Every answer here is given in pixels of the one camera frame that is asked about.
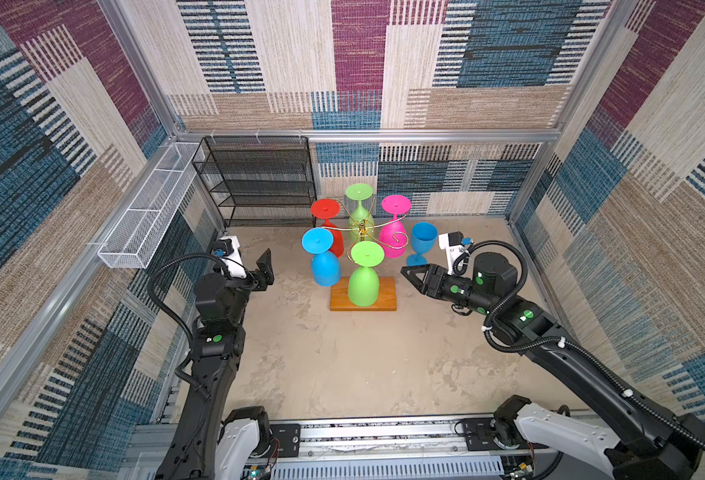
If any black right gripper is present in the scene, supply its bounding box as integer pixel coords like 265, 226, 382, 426
399, 264, 495, 317

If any blue wine glass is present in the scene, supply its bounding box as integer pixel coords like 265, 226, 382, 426
407, 222, 439, 266
302, 228, 342, 287

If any green wine glass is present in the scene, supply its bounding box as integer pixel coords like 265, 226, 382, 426
348, 241, 385, 307
346, 183, 374, 242

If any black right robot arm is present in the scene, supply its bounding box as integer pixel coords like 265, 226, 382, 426
401, 252, 705, 479

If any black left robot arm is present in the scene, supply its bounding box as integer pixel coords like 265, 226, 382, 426
156, 243, 276, 479

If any pink wine glass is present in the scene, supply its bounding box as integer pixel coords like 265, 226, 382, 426
379, 194, 412, 259

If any red wine glass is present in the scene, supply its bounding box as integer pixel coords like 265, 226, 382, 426
310, 199, 344, 258

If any black mesh shelf rack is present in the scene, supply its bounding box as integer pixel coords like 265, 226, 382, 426
192, 136, 318, 227

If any wooden rack base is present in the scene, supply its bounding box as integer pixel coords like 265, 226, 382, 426
330, 277, 398, 311

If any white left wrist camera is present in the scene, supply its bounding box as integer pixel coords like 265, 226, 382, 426
212, 236, 246, 279

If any gold wire glass rack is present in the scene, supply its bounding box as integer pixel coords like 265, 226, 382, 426
322, 200, 409, 250

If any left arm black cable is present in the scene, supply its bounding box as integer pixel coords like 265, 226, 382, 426
146, 253, 234, 400

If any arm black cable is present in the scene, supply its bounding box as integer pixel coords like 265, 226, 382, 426
146, 253, 234, 400
453, 239, 705, 475

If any white mesh wall basket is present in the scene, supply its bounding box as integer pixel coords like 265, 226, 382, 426
98, 142, 198, 269

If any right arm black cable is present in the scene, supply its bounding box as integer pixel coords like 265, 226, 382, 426
453, 239, 705, 475

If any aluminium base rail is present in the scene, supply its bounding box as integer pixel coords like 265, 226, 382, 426
123, 413, 636, 480

